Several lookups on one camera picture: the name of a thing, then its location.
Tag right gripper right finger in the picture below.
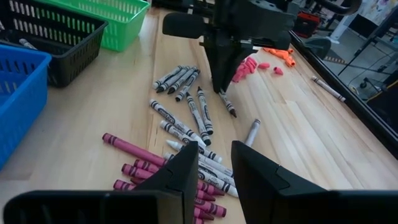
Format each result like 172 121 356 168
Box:
231 140 398 224

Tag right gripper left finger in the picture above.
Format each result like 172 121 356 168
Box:
2 141 200 224

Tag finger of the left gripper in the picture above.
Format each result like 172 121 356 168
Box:
204 42 223 93
221 43 249 93

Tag pink crayon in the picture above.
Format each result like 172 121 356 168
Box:
133 159 162 174
121 163 155 180
102 133 168 168
113 179 137 192

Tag white crayons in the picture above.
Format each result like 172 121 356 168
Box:
244 118 262 147
218 89 238 119

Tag magenta crayon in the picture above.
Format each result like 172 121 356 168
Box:
195 189 216 202
197 180 226 197
195 198 228 218
193 207 215 222

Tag white crayon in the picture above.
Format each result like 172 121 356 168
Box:
197 169 239 198
165 139 223 164
198 161 236 188
162 151 234 179

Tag red box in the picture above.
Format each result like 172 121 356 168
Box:
294 11 321 39

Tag gray chair seat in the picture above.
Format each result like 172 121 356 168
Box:
303 36 333 60

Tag green plastic basket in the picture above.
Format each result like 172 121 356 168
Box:
34 0 152 53

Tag black tripod stand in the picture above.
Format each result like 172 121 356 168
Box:
337 7 398 77

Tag black plastic basket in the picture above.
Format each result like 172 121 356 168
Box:
0 0 109 88

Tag blue plastic basket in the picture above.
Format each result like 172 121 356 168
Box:
0 44 53 171

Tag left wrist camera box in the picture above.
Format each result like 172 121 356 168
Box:
162 12 208 40

